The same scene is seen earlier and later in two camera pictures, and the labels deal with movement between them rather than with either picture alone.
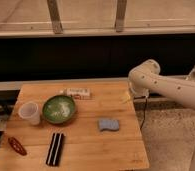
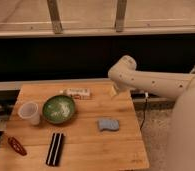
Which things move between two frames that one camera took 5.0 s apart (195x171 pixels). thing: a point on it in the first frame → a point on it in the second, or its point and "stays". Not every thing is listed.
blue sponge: x=112 y=124 stays
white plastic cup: x=30 y=110 stays
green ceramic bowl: x=58 y=109 stays
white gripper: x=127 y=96 → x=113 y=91
